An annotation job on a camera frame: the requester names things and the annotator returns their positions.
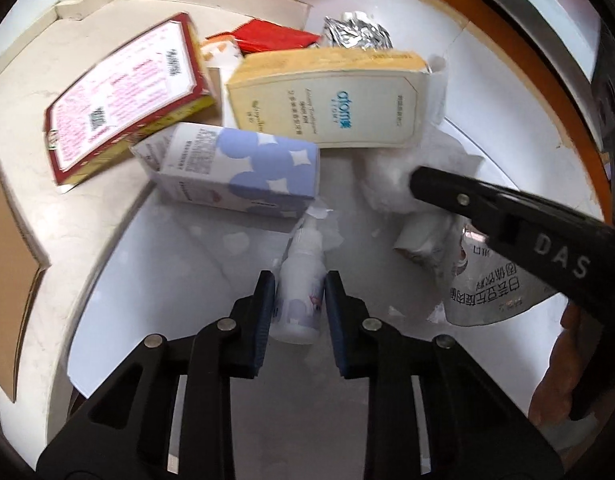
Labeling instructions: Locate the torn orange and white packet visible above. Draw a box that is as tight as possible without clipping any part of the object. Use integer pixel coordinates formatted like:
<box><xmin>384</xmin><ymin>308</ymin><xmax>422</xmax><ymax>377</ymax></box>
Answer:
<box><xmin>202</xmin><ymin>34</ymin><xmax>244</xmax><ymax>68</ymax></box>

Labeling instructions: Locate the brown cardboard sheet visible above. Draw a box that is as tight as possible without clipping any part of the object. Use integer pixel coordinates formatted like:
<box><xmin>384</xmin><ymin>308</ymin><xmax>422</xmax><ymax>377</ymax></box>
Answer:
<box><xmin>0</xmin><ymin>145</ymin><xmax>50</xmax><ymax>403</ymax></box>

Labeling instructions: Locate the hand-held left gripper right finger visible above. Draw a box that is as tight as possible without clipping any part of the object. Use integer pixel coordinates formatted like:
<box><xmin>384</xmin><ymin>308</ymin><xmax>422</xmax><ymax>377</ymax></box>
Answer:
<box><xmin>324</xmin><ymin>270</ymin><xmax>561</xmax><ymax>480</ymax></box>

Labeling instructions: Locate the red box with pink label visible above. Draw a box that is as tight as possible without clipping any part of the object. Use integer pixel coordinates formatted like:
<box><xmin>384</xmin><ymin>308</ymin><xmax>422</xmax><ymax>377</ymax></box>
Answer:
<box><xmin>43</xmin><ymin>12</ymin><xmax>218</xmax><ymax>195</ymax></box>

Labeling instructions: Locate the white carton with blue circles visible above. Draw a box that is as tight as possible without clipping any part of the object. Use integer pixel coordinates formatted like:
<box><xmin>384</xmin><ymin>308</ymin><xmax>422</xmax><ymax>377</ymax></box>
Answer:
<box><xmin>130</xmin><ymin>122</ymin><xmax>321</xmax><ymax>220</ymax></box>

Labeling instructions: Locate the cream and yellow box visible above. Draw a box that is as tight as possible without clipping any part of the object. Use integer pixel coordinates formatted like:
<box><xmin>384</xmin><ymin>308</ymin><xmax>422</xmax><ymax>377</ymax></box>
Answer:
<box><xmin>226</xmin><ymin>49</ymin><xmax>432</xmax><ymax>150</ymax></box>

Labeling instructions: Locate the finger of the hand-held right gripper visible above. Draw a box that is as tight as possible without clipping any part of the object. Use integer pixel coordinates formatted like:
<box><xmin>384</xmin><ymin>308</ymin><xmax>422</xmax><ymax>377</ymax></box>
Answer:
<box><xmin>410</xmin><ymin>166</ymin><xmax>512</xmax><ymax>242</ymax></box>

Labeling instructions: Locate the small white plastic bottle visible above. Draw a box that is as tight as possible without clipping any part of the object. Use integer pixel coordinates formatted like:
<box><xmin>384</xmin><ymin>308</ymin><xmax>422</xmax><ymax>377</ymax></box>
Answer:
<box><xmin>270</xmin><ymin>212</ymin><xmax>328</xmax><ymax>345</ymax></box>

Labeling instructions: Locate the person's right hand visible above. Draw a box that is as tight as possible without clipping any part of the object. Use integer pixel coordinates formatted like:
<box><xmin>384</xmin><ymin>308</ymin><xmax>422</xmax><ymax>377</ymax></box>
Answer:
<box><xmin>530</xmin><ymin>305</ymin><xmax>581</xmax><ymax>426</ymax></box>

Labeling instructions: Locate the silver foil wrapper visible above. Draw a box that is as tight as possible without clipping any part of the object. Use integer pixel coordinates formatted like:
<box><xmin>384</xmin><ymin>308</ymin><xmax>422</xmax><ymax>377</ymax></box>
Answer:
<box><xmin>321</xmin><ymin>11</ymin><xmax>392</xmax><ymax>51</ymax></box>

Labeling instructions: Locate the red foil packet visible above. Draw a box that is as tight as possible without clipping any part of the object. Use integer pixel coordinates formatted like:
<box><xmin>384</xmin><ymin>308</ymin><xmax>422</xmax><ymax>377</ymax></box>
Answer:
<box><xmin>232</xmin><ymin>19</ymin><xmax>322</xmax><ymax>56</ymax></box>

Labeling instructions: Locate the silver printed pouch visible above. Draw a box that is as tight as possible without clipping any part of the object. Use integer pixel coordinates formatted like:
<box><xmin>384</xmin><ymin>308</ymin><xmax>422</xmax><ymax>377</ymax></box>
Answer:
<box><xmin>440</xmin><ymin>215</ymin><xmax>571</xmax><ymax>328</ymax></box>

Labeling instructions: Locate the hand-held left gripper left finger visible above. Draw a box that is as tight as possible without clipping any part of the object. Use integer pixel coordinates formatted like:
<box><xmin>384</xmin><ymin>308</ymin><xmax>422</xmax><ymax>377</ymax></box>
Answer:
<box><xmin>34</xmin><ymin>270</ymin><xmax>278</xmax><ymax>480</ymax></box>

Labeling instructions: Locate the clear plastic wrap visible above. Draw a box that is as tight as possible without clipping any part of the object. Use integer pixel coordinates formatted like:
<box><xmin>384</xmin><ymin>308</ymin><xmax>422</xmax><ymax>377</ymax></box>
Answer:
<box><xmin>357</xmin><ymin>55</ymin><xmax>483</xmax><ymax>216</ymax></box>

